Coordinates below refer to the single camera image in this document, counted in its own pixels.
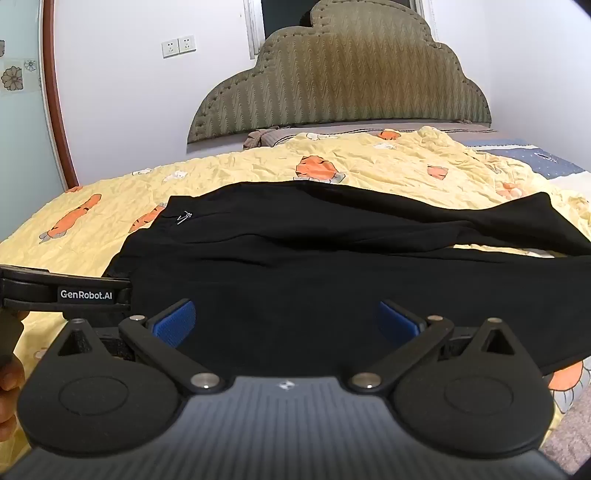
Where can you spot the black pants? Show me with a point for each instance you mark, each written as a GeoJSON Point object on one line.
{"type": "Point", "coordinates": [300, 240]}

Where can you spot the brown wooden door frame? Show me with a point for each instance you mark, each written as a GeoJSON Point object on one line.
{"type": "Point", "coordinates": [57, 106]}

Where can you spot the yellow carrot print blanket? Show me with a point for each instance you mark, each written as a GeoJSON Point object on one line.
{"type": "Point", "coordinates": [231, 161]}

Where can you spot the person's left hand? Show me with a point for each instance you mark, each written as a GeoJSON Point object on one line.
{"type": "Point", "coordinates": [9, 392]}

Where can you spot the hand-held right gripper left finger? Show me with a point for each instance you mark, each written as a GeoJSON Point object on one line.
{"type": "Point", "coordinates": [178, 321]}

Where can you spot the blue patchwork sheet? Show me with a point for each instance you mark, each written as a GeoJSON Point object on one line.
{"type": "Point", "coordinates": [531, 157]}

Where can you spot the white wall socket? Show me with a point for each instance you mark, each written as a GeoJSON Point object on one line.
{"type": "Point", "coordinates": [169, 49]}
{"type": "Point", "coordinates": [186, 45]}

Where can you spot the olive padded headboard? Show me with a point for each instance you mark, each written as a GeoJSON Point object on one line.
{"type": "Point", "coordinates": [332, 78]}

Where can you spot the brown knotted cloth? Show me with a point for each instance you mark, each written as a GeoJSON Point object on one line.
{"type": "Point", "coordinates": [259, 138]}

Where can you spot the grey striped bed sheet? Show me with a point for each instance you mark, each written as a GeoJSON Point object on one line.
{"type": "Point", "coordinates": [443, 125]}

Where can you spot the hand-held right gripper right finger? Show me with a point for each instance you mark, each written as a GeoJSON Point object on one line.
{"type": "Point", "coordinates": [396, 319]}

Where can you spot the frosted glass door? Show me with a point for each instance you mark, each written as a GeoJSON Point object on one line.
{"type": "Point", "coordinates": [27, 152]}

